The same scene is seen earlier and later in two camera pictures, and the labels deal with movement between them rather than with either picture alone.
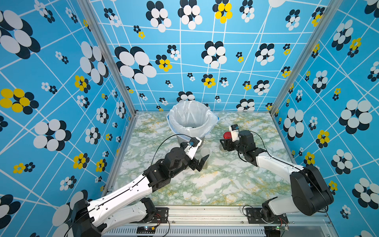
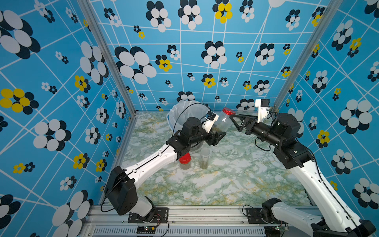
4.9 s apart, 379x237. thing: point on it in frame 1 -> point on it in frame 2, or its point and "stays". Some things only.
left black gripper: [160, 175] -> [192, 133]
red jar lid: [227, 135] -> [228, 111]
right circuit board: [274, 231] stays
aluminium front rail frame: [226, 221] stays
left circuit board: [146, 229] stays
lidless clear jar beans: [204, 152] stays
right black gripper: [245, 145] -> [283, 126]
